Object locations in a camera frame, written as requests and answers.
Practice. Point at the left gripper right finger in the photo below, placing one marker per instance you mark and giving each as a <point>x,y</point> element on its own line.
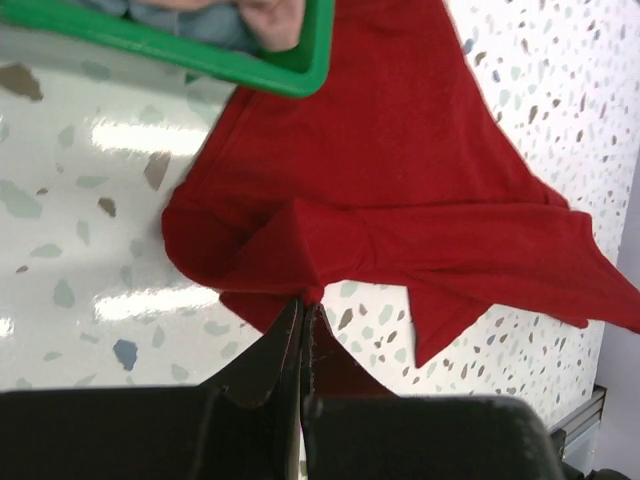
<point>339,402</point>

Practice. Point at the light blue t shirt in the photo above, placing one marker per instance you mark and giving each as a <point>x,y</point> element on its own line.
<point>219,25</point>

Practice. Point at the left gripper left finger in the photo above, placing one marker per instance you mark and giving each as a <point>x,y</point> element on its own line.
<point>251,424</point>

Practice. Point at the green plastic bin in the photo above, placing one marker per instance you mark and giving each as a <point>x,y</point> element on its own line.
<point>297,73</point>

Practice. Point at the pink t shirt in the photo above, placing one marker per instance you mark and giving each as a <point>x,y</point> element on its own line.
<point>276,24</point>

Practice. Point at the red t shirt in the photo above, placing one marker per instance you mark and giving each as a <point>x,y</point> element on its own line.
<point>394,172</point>

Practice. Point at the aluminium frame rail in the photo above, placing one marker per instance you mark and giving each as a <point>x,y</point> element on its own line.
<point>576,435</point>

